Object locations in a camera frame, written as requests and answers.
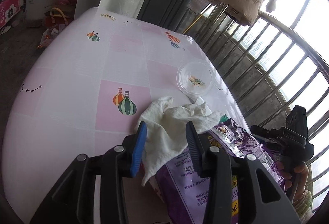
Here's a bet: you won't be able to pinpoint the bags with yellow handle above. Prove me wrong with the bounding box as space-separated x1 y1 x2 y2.
37 7 71 48

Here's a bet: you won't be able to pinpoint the metal balcony railing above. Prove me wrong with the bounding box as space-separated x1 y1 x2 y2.
180 0 329 204

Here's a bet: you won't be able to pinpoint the black cabinet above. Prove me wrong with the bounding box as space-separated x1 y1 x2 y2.
137 0 199 34

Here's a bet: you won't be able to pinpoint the person's right forearm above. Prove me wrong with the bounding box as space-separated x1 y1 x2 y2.
293 189 314 223

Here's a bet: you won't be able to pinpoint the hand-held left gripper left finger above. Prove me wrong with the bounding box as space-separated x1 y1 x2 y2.
29 121 147 224

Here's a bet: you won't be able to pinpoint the white paper towel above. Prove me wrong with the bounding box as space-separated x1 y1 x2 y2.
134 97 223 187

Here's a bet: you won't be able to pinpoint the person's right hand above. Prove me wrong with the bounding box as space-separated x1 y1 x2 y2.
279 162 309 201

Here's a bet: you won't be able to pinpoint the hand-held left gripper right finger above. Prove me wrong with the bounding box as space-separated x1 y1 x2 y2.
185 121 301 224

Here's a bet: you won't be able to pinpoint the clear round plastic lid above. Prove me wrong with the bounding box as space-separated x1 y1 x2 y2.
176 61 214 97

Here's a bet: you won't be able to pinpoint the pink flowered box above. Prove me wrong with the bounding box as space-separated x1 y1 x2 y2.
0 0 22 29

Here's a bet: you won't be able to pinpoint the purple snack bag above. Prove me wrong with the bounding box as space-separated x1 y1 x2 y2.
152 117 290 224

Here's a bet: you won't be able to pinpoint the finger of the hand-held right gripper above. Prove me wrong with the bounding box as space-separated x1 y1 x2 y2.
267 142 282 155
250 125 283 138

